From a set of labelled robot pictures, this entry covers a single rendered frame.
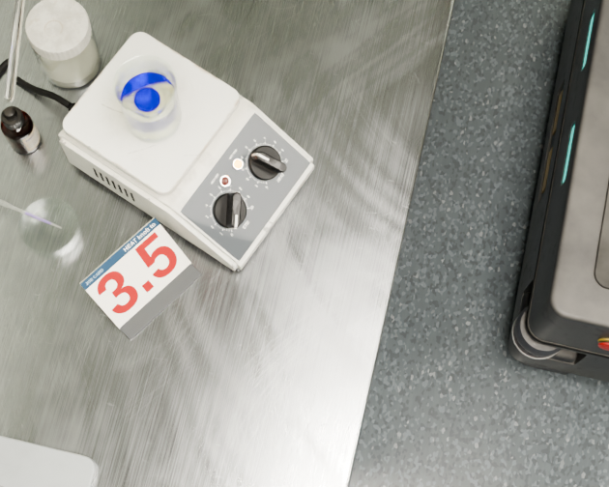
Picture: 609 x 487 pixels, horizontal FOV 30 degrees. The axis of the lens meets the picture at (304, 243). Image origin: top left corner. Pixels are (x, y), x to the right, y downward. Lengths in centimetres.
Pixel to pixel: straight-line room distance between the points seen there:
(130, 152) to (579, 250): 71
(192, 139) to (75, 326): 20
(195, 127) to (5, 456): 33
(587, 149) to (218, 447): 76
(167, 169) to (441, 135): 100
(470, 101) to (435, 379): 49
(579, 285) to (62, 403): 73
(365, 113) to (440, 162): 81
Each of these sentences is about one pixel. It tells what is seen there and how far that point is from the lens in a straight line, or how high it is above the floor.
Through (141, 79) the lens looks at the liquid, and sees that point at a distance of 99.
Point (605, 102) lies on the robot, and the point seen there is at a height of 36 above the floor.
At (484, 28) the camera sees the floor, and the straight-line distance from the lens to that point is 204.
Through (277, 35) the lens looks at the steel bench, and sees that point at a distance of 115.
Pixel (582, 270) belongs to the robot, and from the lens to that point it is 152.
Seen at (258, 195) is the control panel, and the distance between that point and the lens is 104.
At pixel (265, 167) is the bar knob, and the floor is 80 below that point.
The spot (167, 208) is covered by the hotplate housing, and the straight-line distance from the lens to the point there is 101.
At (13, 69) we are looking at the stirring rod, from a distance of 73.
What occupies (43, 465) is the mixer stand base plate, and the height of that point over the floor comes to 76.
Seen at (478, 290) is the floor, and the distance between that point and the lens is 186.
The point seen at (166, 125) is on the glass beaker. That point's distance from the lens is 98.
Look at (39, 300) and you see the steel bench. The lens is 107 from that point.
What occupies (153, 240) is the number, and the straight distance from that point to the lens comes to 104.
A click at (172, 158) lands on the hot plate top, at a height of 84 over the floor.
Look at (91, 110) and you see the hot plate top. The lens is 103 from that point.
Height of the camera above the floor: 177
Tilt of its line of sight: 72 degrees down
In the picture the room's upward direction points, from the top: 4 degrees clockwise
